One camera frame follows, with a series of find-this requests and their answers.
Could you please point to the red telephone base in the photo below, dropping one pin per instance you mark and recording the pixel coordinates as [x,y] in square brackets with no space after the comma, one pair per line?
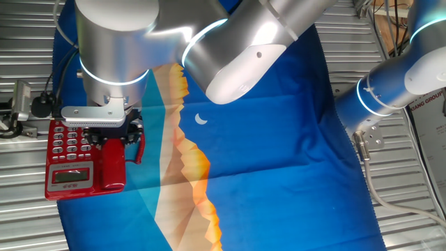
[66,164]

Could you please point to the white device at edge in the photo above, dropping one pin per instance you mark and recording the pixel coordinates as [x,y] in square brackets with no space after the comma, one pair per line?
[14,130]

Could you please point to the silver camera on stand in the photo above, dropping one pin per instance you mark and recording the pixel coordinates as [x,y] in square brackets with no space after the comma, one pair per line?
[21,99]

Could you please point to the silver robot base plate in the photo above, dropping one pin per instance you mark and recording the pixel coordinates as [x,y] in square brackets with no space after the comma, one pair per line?
[374,137]

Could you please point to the blue landscape print cloth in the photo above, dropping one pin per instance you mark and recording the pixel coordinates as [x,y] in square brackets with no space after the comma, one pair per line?
[271,174]

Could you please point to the white printed sign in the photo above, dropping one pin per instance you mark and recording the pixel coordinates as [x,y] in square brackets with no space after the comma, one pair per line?
[432,132]

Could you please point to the brown wooden board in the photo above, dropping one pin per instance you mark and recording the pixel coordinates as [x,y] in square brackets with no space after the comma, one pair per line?
[385,35]

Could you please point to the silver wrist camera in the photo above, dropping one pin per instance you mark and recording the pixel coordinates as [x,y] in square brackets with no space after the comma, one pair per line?
[94,116]

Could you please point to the red telephone handset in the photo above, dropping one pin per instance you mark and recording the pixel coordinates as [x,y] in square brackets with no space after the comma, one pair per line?
[113,164]

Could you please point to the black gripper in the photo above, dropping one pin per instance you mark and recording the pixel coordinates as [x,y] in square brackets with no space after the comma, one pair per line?
[111,131]

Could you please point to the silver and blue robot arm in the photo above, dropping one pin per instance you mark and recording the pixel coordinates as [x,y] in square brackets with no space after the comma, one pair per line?
[226,42]

